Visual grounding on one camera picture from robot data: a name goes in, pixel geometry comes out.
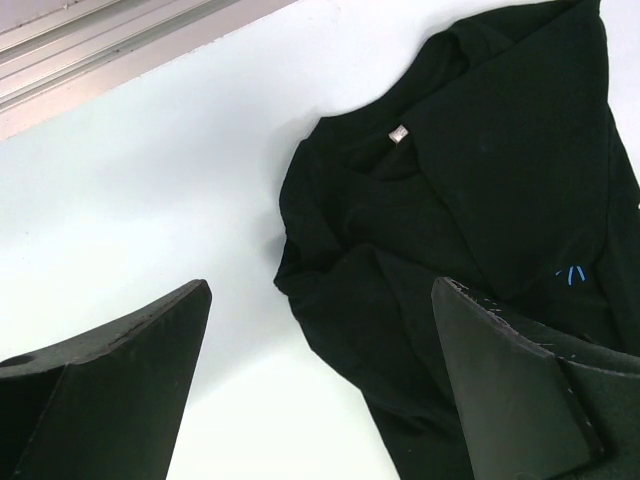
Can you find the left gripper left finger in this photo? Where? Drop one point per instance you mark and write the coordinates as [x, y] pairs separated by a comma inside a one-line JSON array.
[[107, 403]]

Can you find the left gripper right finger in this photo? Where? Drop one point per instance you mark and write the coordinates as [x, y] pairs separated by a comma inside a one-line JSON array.
[[535, 403]]

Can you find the black t shirt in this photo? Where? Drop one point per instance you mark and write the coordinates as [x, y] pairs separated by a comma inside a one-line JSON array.
[[494, 160]]

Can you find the left aluminium frame post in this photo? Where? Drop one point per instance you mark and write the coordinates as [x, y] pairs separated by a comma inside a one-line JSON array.
[[56, 55]]

